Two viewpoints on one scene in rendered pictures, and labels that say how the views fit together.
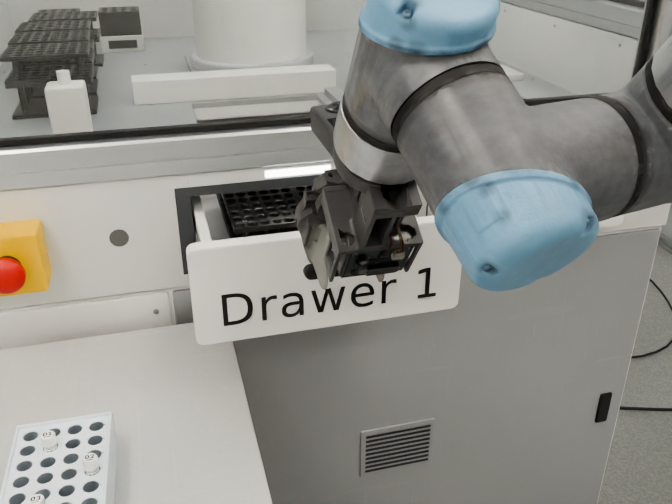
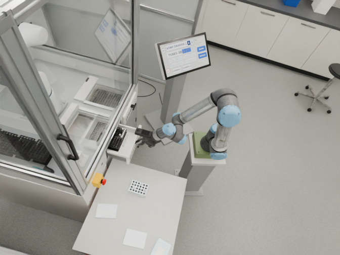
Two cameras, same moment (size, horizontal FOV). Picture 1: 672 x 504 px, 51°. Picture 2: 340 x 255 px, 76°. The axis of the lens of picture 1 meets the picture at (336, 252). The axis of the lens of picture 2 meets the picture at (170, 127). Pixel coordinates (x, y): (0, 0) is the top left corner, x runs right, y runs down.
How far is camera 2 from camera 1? 1.27 m
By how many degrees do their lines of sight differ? 58
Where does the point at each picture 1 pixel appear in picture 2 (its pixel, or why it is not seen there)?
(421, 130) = (174, 138)
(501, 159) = (181, 137)
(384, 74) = (169, 136)
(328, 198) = (149, 141)
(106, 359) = (112, 177)
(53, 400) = (118, 186)
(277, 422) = not seen: hidden behind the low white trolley
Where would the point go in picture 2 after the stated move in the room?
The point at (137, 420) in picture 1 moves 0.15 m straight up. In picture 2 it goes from (129, 177) to (129, 168)
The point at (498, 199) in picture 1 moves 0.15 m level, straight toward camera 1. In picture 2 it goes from (183, 139) to (201, 155)
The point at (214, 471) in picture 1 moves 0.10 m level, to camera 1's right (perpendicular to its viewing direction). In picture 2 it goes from (144, 172) to (151, 162)
